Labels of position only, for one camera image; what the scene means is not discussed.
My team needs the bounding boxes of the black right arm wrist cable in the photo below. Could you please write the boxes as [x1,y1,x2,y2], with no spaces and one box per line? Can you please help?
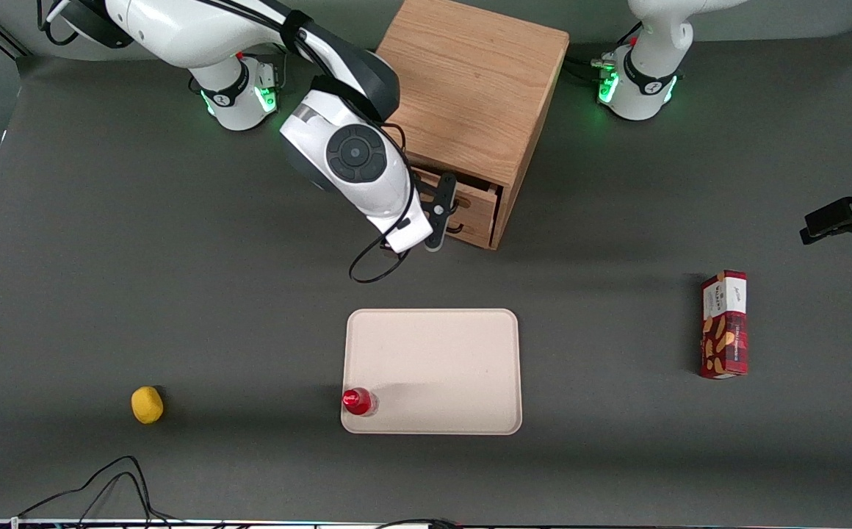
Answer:
[347,121,419,285]

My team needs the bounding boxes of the yellow lemon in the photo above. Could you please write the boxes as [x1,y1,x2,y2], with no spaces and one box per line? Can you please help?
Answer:
[130,386,165,425]

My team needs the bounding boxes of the beige plastic tray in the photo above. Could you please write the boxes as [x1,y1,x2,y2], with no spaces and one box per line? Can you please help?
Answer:
[340,308,524,436]

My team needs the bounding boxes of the red snack box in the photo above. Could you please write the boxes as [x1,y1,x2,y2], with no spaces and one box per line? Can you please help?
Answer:
[697,270,750,381]

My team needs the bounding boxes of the black left arm base cable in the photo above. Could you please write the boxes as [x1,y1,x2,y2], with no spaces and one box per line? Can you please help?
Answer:
[566,21,644,87]

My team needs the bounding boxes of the wooden drawer cabinet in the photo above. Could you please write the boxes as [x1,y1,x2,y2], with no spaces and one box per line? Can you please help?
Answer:
[375,0,571,251]

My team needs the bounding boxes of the wooden drawer with short handle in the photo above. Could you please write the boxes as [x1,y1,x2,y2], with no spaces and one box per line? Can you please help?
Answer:
[442,192,499,249]

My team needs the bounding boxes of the wooden drawer with long handle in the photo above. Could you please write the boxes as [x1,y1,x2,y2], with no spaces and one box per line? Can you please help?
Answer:
[405,163,504,221]

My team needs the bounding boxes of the black floor cable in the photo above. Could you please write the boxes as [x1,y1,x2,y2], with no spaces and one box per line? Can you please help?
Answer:
[17,455,184,527]
[373,517,465,529]

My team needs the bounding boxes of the red capped bottle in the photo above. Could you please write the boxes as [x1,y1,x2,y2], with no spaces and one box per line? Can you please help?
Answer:
[342,387,380,418]

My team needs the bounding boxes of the long black drawer handle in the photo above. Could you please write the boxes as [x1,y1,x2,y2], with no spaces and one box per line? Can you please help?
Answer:
[411,169,465,206]

